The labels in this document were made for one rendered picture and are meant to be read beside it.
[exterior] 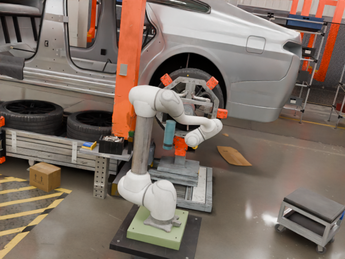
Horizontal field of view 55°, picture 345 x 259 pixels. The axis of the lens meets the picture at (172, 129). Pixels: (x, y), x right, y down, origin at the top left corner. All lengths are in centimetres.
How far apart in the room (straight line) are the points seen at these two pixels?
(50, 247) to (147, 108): 122
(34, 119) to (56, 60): 64
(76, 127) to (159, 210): 157
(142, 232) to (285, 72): 205
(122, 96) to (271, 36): 147
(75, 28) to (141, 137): 581
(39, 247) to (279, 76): 249
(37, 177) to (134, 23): 158
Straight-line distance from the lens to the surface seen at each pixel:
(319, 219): 286
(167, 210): 207
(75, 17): 763
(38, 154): 345
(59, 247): 255
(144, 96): 191
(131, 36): 280
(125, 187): 213
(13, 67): 385
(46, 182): 314
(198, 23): 325
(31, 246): 258
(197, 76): 300
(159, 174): 325
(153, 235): 208
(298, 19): 680
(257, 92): 333
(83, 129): 329
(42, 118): 356
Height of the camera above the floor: 158
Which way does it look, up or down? 18 degrees down
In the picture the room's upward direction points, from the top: 8 degrees clockwise
